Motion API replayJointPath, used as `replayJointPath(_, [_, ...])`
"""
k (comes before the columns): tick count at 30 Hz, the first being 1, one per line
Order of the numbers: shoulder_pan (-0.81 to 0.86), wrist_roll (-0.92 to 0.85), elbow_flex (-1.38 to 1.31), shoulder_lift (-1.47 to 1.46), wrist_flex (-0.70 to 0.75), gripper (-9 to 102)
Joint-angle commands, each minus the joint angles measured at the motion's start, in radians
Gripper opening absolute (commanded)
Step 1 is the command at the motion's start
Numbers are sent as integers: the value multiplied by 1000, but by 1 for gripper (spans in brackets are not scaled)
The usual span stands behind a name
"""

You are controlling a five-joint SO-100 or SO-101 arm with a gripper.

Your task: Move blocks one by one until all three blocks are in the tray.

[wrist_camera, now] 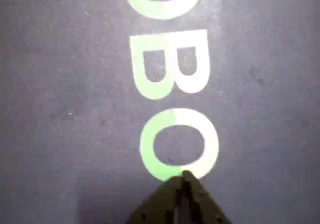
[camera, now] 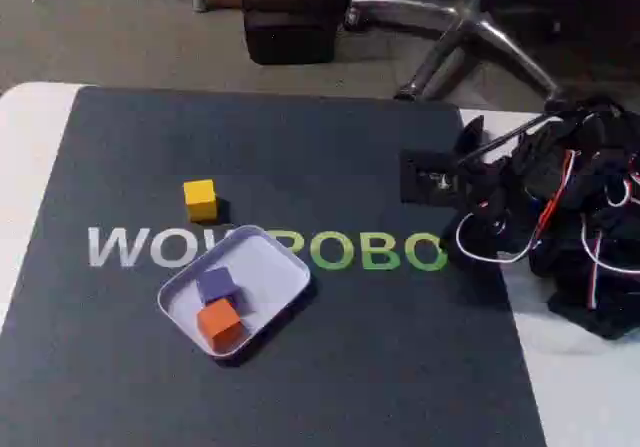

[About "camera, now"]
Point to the yellow cube block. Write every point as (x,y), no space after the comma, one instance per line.
(200,198)

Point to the white rectangular tray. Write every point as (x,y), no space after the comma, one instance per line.
(270,267)

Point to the purple cube block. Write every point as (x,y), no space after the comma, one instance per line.
(217,283)

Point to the black box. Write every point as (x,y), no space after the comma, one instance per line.
(292,17)

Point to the orange cube block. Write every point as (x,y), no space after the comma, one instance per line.
(217,323)

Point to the chrome office chair base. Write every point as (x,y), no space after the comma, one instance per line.
(480,32)

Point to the black mat with WOWROBO print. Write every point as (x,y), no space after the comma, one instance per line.
(350,342)

